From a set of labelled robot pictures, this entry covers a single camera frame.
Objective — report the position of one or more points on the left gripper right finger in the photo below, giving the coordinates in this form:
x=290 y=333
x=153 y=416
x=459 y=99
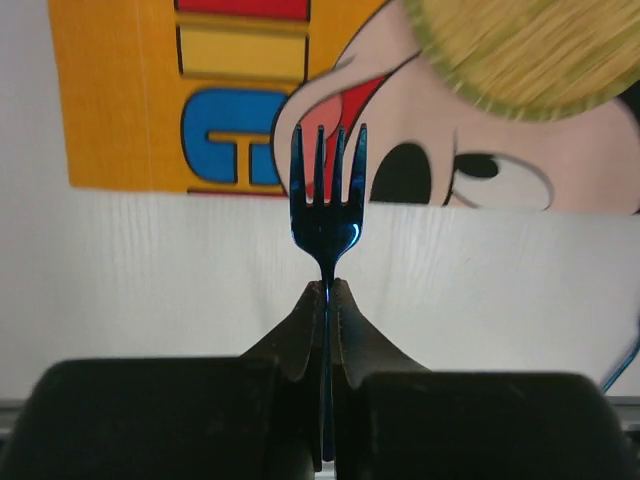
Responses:
x=395 y=419

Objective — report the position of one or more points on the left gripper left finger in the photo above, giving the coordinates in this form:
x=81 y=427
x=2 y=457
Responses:
x=254 y=416

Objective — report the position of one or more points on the blue metallic fork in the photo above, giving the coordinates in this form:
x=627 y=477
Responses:
x=326 y=228

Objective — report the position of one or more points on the orange cartoon mouse placemat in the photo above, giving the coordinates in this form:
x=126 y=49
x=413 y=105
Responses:
x=203 y=97

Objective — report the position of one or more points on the round woven bamboo plate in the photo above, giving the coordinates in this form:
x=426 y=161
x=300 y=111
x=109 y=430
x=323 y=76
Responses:
x=530 y=60

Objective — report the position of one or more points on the blue metallic spoon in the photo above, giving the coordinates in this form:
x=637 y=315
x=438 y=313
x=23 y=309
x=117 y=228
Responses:
x=625 y=349

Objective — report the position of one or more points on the aluminium front rail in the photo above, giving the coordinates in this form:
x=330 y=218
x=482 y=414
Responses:
x=626 y=408

